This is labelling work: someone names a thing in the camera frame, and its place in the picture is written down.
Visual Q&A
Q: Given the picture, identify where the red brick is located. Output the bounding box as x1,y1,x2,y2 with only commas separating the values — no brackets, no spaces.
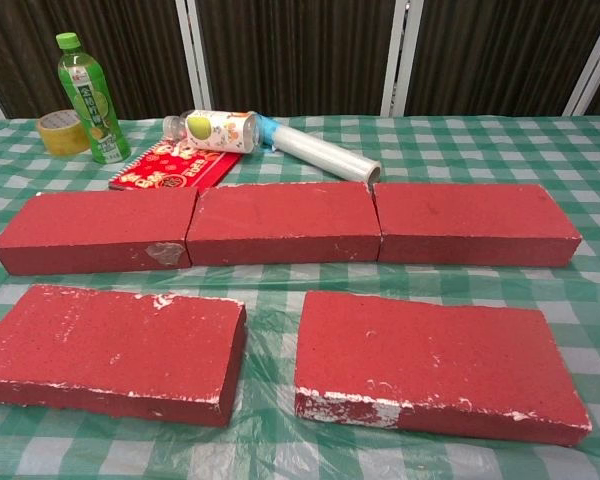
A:
373,182,582,270
185,180,383,267
293,289,593,449
0,283,248,428
0,188,200,277

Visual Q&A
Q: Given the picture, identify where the green tea bottle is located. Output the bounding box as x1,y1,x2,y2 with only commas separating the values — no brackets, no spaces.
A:
55,32,132,165

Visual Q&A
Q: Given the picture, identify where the red spiral notebook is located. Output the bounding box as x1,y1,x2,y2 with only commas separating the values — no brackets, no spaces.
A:
108,138,240,192

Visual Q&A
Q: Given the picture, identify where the yellow packing tape roll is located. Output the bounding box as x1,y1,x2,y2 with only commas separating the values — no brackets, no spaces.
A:
35,109,91,157

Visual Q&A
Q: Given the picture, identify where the clear plastic film roll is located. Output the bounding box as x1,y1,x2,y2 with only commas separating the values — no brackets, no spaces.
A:
254,112,382,185

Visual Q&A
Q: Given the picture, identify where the green white checked tablecloth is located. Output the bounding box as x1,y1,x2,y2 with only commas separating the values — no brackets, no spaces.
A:
0,114,600,480

